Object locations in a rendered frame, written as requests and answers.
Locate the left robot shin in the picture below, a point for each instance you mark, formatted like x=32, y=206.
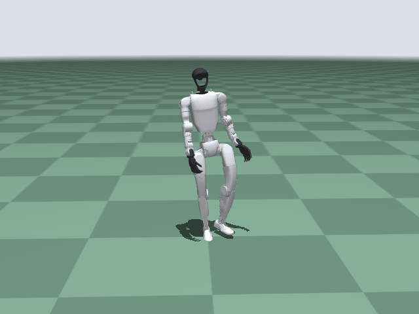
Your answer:
x=225, y=203

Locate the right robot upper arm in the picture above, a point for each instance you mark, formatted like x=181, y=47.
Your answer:
x=185, y=116

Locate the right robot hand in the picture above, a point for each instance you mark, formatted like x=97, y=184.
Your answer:
x=192, y=162

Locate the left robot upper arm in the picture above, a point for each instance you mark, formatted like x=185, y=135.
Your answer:
x=223, y=108

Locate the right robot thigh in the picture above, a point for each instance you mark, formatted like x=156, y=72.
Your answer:
x=201, y=177

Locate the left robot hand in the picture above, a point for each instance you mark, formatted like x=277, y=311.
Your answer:
x=244, y=150

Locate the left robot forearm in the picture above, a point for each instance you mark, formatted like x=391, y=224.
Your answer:
x=231, y=133

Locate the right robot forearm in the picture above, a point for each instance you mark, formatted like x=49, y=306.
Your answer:
x=188, y=141

